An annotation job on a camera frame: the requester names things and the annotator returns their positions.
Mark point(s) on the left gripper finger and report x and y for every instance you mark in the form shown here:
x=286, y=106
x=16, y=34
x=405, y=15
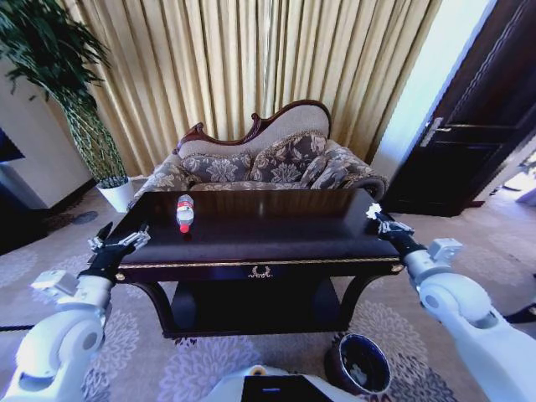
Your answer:
x=99, y=239
x=135, y=240

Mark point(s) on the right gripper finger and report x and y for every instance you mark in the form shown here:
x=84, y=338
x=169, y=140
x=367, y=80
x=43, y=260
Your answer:
x=384, y=226
x=403, y=228

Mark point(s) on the white paper ball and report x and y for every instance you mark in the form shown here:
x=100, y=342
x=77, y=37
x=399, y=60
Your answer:
x=372, y=210

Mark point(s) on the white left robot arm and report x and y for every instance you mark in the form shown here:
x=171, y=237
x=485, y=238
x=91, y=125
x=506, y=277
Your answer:
x=63, y=331

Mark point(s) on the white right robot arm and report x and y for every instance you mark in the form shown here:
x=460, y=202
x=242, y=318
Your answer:
x=469, y=318

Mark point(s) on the dark round trash bin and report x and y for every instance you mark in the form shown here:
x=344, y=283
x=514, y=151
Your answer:
x=360, y=364

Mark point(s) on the white trash scrap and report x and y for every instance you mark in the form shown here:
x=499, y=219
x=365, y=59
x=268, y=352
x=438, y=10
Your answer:
x=356, y=371

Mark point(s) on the white plant pot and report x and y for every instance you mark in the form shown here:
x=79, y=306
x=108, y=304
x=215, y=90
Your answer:
x=117, y=194

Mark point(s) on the clear bottle with red cap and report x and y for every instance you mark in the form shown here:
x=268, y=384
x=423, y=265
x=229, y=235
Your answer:
x=185, y=211

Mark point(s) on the floral bolster cushion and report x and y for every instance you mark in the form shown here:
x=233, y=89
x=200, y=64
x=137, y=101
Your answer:
x=331, y=167

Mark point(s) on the small floral cushion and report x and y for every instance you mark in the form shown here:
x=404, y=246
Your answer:
x=218, y=167

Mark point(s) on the large floral cushion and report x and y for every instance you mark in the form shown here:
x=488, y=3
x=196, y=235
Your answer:
x=287, y=157

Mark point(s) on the dark wooden door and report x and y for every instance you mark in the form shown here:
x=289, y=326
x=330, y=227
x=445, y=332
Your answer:
x=473, y=125

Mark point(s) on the dark wooden coffee table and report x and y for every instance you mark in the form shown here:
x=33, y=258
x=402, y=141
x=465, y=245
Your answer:
x=259, y=234

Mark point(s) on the tall green potted plant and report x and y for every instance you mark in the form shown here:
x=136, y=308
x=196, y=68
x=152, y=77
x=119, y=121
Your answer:
x=46, y=50

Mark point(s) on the beige pleated curtain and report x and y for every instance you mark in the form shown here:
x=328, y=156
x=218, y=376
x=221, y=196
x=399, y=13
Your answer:
x=251, y=63

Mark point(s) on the dark wall screen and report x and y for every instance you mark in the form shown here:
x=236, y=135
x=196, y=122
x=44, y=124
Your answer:
x=9, y=146

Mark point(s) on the floral sofa with wood frame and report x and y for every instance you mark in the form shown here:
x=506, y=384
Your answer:
x=293, y=121

